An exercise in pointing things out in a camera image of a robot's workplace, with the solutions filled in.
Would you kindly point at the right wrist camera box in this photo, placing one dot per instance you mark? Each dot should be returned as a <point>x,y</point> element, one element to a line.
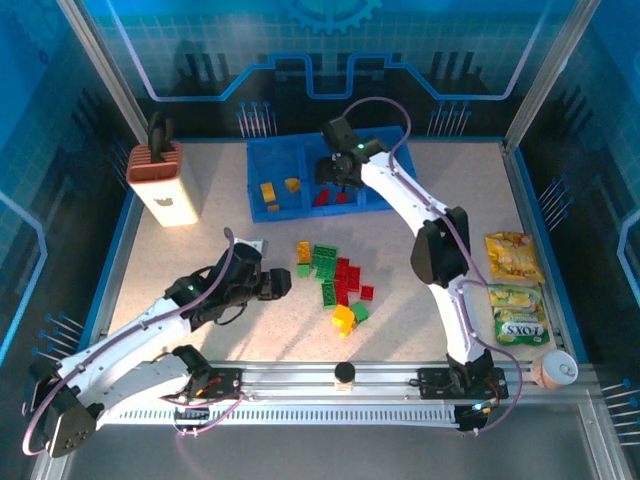
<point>336,134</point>

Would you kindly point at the white knife block brown top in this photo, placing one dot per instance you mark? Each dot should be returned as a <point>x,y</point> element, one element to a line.
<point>170,200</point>

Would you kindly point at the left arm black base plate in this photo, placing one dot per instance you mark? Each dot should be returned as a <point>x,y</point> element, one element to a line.
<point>225,382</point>

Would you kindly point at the yellow round lego piece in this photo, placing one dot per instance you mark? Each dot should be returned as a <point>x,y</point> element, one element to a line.
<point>292,185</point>

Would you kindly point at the aluminium enclosure post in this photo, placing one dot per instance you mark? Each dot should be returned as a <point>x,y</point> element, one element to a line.
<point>106,70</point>
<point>548,72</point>

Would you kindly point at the black knob on wooden block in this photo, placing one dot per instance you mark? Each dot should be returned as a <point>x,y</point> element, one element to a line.
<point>344,372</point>

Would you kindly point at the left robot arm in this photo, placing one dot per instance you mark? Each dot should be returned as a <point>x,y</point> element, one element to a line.
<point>125,340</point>

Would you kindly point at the aluminium rail frame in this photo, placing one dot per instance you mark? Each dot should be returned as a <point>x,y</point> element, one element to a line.
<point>280,372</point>

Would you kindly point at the black electronics box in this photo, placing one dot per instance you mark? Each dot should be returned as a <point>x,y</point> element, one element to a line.
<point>472,417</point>

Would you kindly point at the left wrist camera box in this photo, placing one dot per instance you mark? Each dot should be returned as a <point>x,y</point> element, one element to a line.
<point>247,252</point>

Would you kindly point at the yellow lego brick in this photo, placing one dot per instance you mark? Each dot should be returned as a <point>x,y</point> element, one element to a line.
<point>273,207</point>
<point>267,192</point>
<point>343,316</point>
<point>303,251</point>

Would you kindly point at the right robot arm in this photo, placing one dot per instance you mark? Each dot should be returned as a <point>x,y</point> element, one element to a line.
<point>400,195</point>

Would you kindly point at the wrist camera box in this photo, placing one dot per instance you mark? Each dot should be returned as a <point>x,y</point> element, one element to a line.
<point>336,134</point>
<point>247,252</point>

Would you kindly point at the large green lego brick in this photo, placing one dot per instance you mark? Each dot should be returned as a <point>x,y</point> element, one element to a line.
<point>325,254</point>

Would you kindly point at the yellow snack bag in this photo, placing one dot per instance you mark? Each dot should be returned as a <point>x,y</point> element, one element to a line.
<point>515,255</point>

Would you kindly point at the blue three-compartment bin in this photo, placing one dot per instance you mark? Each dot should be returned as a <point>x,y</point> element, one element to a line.
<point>280,165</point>

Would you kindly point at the long red lego brick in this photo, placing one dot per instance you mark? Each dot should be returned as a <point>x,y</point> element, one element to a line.
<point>322,197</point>

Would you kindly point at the green FOXS candy bag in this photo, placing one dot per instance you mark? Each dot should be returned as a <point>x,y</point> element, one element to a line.
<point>522,327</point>

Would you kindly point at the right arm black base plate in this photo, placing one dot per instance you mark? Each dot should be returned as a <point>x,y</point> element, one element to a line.
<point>432,385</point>

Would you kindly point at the small green lego brick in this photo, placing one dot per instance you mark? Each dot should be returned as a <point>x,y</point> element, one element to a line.
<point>359,311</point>
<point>303,270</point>

